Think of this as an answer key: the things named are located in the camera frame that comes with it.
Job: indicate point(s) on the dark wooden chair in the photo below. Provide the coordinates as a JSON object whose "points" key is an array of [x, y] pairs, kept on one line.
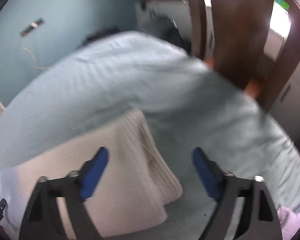
{"points": [[240, 32]]}

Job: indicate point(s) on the black wall outlet strip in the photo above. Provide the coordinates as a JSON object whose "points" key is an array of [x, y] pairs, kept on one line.
{"points": [[31, 27]]}

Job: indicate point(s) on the blue bed sheet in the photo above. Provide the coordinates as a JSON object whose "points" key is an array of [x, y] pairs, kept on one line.
{"points": [[186, 106]]}

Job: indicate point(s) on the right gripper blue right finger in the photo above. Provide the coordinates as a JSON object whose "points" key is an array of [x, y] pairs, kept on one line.
{"points": [[259, 219]]}

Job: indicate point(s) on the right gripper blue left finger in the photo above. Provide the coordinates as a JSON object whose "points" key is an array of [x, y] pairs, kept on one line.
{"points": [[42, 219]]}

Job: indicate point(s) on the blue and cream knit sweater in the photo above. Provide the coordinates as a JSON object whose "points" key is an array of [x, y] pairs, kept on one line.
{"points": [[134, 188]]}

